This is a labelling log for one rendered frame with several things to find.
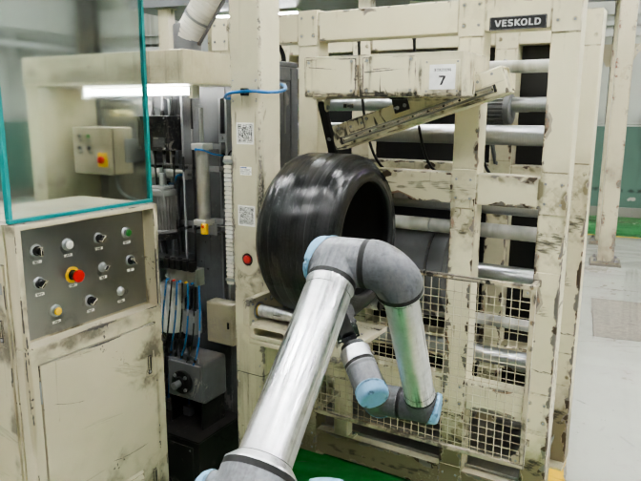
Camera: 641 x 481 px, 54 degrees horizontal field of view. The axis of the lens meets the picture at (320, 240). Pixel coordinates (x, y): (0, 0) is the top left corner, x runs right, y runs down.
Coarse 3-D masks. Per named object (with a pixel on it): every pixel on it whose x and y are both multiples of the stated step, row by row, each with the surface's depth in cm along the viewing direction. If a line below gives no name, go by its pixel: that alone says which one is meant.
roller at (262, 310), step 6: (258, 306) 222; (264, 306) 221; (270, 306) 221; (276, 306) 220; (258, 312) 222; (264, 312) 220; (270, 312) 219; (276, 312) 218; (282, 312) 217; (288, 312) 216; (270, 318) 220; (276, 318) 218; (282, 318) 217; (288, 318) 215
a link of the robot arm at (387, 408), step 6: (390, 390) 184; (396, 390) 183; (390, 396) 182; (384, 402) 182; (390, 402) 182; (366, 408) 186; (372, 408) 183; (378, 408) 183; (384, 408) 183; (390, 408) 182; (372, 414) 188; (378, 414) 186; (384, 414) 184; (390, 414) 183
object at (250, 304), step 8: (256, 296) 223; (264, 296) 226; (272, 296) 231; (248, 304) 219; (256, 304) 222; (272, 304) 231; (280, 304) 236; (248, 312) 219; (256, 312) 222; (248, 320) 220; (256, 320) 223
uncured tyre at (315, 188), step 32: (320, 160) 206; (352, 160) 206; (288, 192) 200; (320, 192) 195; (352, 192) 200; (384, 192) 221; (288, 224) 196; (320, 224) 192; (352, 224) 245; (384, 224) 237; (288, 256) 197; (288, 288) 203
